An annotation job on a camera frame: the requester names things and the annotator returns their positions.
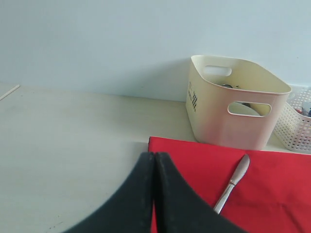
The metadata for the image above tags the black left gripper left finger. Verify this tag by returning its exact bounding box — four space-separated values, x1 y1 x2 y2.
65 152 155 233

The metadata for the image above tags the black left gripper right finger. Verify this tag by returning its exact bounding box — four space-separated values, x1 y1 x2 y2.
154 152 241 233

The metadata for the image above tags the steel table knife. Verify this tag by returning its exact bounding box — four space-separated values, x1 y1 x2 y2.
213 154 250 214

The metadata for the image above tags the white enamel bowl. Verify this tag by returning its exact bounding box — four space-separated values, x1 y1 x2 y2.
228 102 259 116

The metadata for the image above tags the red table cloth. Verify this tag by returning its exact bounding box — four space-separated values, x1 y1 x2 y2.
148 137 311 233

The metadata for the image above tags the cream plastic bin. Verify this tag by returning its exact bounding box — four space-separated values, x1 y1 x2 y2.
186 55 292 150

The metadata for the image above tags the white perforated plastic basket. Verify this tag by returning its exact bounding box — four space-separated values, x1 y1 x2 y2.
274 85 311 154

